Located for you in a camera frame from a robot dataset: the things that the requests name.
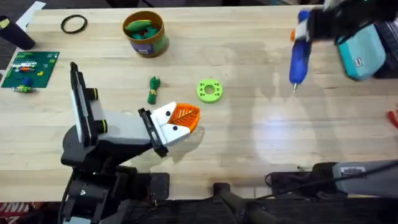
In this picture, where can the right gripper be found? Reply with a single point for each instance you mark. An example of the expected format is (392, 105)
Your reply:
(321, 23)

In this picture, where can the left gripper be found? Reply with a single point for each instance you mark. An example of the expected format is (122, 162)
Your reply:
(124, 127)

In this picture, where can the blue electric screwdriver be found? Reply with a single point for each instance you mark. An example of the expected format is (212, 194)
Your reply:
(300, 62)

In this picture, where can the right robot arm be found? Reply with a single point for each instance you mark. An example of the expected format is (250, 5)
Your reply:
(363, 177)

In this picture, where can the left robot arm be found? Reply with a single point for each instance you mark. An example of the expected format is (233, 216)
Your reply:
(93, 193)

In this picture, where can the green vegetable toy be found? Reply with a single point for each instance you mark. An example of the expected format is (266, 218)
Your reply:
(153, 90)

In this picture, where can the green disc with holes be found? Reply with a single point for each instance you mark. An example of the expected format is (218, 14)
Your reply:
(209, 90)

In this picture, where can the teal zip bag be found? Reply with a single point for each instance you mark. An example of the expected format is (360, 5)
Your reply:
(362, 53)

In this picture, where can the brown tub with toys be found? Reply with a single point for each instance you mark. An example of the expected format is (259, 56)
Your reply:
(146, 34)

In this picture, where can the black upright wrist plate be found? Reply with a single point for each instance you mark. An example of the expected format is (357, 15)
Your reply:
(81, 102)

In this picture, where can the red tool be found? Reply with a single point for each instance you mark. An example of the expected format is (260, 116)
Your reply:
(393, 119)

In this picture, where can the green board with blocks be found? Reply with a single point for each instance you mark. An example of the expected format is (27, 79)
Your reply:
(31, 70)

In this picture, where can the white paper sheet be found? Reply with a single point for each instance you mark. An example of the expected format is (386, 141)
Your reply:
(29, 15)

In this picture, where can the black cylinder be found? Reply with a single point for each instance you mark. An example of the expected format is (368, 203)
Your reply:
(15, 34)

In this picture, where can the black rail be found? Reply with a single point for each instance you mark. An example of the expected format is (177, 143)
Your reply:
(199, 211)

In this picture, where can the black camera stand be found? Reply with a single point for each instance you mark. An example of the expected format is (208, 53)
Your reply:
(239, 205)

